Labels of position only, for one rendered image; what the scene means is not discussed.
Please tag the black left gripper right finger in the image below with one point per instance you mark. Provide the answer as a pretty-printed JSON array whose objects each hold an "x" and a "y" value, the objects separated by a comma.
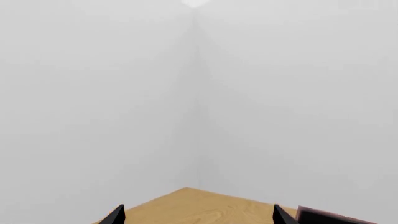
[{"x": 282, "y": 216}]

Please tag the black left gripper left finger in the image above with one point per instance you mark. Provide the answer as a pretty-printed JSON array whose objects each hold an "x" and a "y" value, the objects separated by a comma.
[{"x": 116, "y": 216}]

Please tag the dark felt caddy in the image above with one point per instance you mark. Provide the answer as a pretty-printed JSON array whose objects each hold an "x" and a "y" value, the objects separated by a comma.
[{"x": 323, "y": 218}]

